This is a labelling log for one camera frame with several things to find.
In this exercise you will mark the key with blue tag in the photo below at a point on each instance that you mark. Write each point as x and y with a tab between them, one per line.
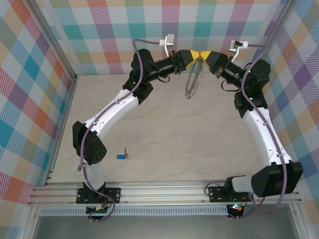
120	156

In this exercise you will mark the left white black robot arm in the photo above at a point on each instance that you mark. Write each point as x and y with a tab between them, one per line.
112	112

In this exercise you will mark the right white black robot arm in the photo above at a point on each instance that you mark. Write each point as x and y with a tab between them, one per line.
261	129

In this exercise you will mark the small circuit board with LEDs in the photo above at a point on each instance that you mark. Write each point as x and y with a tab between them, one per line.
236	208

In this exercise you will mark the small green circuit board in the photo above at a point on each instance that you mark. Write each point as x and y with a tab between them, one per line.
98	211

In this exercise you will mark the left white camera bracket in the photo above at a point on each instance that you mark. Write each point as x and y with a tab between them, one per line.
166	49

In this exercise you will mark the white camera bracket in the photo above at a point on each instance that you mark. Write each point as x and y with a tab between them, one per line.
166	49
236	54

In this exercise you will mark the right white camera bracket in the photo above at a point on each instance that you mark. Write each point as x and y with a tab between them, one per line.
236	54

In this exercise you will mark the aluminium corner post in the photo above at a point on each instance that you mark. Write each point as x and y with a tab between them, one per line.
53	39
272	37

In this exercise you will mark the aluminium side rail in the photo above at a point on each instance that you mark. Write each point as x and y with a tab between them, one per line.
67	105

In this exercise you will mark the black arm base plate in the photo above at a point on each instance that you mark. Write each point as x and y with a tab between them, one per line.
114	195
215	193

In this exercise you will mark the aluminium slotted frame rail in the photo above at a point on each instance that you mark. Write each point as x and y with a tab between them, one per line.
162	193

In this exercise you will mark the aluminium frame leg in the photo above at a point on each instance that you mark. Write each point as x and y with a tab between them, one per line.
299	221
30	224

